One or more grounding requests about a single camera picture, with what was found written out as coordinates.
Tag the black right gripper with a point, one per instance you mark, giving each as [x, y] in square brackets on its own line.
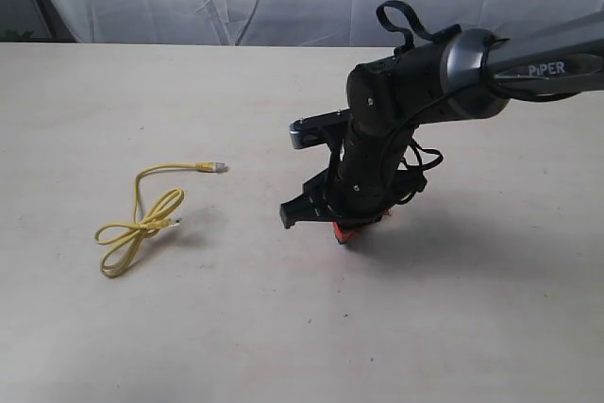
[351, 193]

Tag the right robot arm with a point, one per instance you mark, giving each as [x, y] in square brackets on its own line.
[450, 75]

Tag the green plant leaves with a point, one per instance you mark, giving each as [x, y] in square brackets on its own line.
[12, 35]

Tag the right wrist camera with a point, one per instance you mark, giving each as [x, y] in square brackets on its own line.
[328, 128]

